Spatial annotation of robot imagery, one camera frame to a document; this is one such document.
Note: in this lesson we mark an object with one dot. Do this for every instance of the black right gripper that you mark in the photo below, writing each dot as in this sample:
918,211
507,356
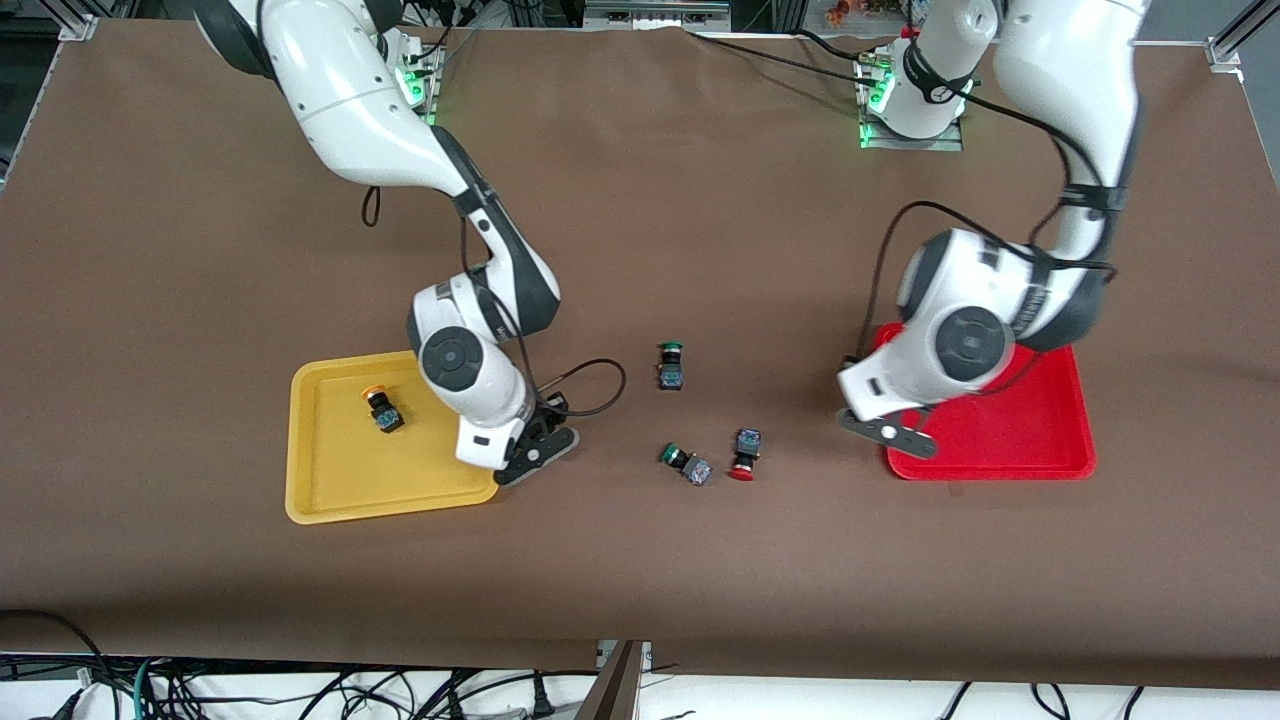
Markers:
546,419

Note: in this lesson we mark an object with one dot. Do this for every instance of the yellow push button switch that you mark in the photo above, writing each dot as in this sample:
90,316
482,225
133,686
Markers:
386,417

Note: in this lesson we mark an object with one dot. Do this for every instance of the red push button switch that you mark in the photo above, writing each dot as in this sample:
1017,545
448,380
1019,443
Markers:
746,442

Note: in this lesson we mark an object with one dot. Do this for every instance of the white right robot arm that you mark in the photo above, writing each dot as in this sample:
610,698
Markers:
350,100

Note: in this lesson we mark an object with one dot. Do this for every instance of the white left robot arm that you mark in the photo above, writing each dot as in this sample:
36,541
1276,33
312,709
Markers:
960,340

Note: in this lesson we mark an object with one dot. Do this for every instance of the yellow plastic tray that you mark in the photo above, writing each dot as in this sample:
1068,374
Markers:
340,470

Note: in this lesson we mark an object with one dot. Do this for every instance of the brown wooden beam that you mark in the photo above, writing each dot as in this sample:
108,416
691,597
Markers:
612,690

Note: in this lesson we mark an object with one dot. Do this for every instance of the brown table cover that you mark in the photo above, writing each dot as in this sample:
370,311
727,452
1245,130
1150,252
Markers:
700,200

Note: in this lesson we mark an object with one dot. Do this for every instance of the red plastic tray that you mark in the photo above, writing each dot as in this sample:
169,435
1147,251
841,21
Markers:
1030,430

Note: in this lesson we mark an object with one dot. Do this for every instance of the green push button switch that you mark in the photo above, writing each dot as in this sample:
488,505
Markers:
671,375
697,470

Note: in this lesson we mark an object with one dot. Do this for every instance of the small metal bracket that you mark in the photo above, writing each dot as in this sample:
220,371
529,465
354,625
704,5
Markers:
646,655

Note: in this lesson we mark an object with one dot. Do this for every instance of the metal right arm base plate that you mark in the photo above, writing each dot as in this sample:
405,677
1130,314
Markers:
427,90

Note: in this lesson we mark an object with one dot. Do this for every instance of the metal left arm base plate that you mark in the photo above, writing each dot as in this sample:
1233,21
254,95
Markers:
945,142

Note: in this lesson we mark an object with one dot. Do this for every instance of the aluminium frame corner post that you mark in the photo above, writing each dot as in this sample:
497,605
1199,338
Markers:
1235,40

